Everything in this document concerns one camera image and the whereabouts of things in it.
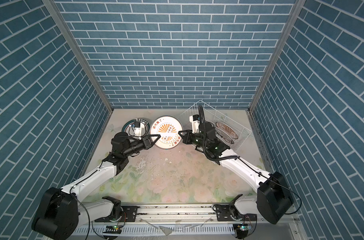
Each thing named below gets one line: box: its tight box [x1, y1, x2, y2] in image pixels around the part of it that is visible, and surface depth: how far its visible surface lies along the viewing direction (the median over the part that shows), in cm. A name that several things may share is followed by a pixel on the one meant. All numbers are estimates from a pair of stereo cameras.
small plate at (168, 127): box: [150, 115, 184, 150], surface depth 78 cm
